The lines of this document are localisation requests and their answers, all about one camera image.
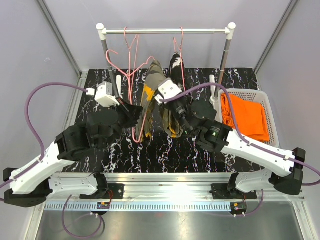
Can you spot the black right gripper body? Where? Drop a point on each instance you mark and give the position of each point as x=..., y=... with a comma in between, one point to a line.
x=181, y=109

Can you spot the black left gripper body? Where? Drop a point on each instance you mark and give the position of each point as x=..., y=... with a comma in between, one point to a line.
x=126, y=119

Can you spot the black white patterned trousers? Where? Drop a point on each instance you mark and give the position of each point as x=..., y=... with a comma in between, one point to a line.
x=177, y=72

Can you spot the pink wire hanger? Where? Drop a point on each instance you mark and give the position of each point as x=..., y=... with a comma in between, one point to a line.
x=180, y=48
x=126, y=75
x=129, y=47

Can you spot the camouflage olive yellow trousers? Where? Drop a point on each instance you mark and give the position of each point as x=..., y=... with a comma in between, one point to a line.
x=149, y=99

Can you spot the orange trousers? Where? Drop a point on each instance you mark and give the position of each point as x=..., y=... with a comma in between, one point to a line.
x=250, y=117

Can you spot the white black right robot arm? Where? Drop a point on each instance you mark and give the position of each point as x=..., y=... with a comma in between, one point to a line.
x=197, y=119

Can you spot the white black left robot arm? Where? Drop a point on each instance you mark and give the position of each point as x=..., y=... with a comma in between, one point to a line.
x=34, y=183

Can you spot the white plastic laundry basket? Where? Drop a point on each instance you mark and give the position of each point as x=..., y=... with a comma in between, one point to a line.
x=260, y=97

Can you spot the white metal clothes rack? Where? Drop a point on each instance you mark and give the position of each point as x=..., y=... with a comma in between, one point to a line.
x=130, y=34

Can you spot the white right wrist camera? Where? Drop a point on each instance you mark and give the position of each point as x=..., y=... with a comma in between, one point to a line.
x=166, y=90

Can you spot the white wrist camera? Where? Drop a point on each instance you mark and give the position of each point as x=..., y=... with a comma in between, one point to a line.
x=166, y=90
x=103, y=95

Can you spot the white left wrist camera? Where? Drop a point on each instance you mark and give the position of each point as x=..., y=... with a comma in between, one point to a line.
x=103, y=95

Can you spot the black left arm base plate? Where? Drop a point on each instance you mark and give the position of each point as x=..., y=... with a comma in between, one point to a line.
x=115, y=192

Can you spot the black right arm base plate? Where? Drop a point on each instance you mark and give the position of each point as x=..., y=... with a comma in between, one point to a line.
x=220, y=191

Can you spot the white slotted cable duct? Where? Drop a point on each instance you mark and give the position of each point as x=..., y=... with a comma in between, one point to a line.
x=119, y=206

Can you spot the aluminium extrusion rail frame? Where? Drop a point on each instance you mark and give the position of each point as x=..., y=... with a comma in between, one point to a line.
x=279, y=215

